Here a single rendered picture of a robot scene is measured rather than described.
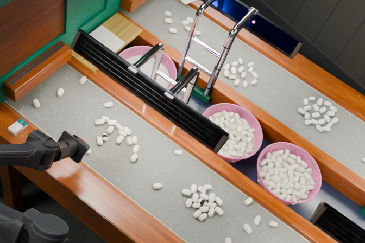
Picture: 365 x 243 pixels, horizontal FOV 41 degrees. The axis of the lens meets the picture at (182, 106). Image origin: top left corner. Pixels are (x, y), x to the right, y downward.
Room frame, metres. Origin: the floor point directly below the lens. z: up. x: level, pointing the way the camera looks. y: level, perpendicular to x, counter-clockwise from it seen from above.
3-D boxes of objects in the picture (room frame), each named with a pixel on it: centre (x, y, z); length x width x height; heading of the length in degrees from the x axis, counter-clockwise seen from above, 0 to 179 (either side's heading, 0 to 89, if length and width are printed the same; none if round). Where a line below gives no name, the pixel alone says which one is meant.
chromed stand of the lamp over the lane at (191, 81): (1.08, 0.10, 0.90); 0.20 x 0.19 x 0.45; 72
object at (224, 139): (1.00, 0.13, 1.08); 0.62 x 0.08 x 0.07; 72
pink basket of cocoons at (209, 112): (1.18, -0.22, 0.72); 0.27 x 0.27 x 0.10
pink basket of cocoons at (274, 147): (1.10, -0.48, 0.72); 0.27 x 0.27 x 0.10
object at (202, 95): (1.46, -0.03, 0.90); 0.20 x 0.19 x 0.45; 72
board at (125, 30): (1.39, 0.41, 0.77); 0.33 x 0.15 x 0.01; 162
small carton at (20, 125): (0.85, 0.53, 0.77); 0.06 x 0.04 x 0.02; 162
